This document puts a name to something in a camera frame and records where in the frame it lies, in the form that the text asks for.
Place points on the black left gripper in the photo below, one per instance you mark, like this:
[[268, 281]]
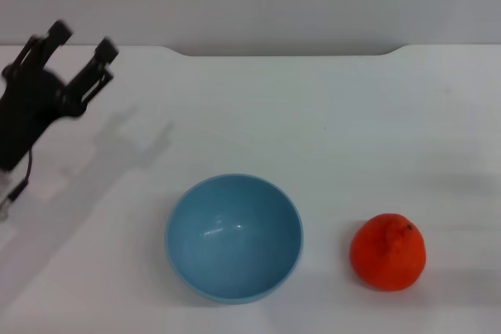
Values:
[[27, 115]]

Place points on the blue bowl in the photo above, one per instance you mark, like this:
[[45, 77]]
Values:
[[235, 240]]

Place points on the orange fruit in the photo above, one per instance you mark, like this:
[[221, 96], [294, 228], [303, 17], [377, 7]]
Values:
[[387, 252]]

